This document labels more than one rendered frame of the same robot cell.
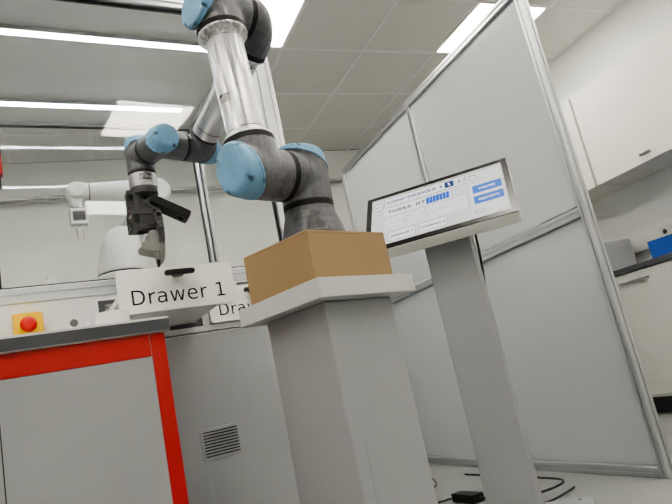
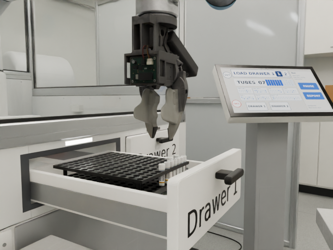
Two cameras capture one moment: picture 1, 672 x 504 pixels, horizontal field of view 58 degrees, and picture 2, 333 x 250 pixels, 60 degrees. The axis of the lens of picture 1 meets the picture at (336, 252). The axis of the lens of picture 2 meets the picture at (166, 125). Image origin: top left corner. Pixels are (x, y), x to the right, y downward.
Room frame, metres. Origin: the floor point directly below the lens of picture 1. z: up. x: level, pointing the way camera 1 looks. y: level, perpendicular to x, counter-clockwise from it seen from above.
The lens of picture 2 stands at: (1.10, 0.72, 1.03)
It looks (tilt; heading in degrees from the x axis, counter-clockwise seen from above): 5 degrees down; 331
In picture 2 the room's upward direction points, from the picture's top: straight up
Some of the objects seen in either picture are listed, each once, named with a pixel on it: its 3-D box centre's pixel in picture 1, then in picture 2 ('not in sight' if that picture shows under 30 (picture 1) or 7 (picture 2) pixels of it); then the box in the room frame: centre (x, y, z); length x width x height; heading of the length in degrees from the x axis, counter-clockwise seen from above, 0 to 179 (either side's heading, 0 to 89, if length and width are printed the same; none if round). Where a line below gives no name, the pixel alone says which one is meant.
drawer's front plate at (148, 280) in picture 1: (177, 287); (212, 190); (1.49, 0.41, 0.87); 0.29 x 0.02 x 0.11; 120
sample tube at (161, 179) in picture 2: not in sight; (161, 175); (1.58, 0.47, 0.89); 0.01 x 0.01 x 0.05
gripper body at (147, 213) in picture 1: (144, 211); (154, 54); (1.56, 0.48, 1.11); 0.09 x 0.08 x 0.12; 120
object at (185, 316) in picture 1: (161, 308); (120, 179); (1.68, 0.51, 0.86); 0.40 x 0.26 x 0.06; 30
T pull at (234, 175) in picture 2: (178, 272); (227, 175); (1.47, 0.39, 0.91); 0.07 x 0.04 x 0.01; 120
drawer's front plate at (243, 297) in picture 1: (252, 301); (155, 148); (1.93, 0.30, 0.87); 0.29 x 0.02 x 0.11; 120
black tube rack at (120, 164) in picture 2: not in sight; (123, 177); (1.67, 0.51, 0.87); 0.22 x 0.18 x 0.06; 30
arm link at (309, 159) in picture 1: (301, 177); not in sight; (1.33, 0.04, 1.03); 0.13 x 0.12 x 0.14; 137
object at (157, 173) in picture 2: not in sight; (164, 170); (1.58, 0.46, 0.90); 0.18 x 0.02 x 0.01; 120
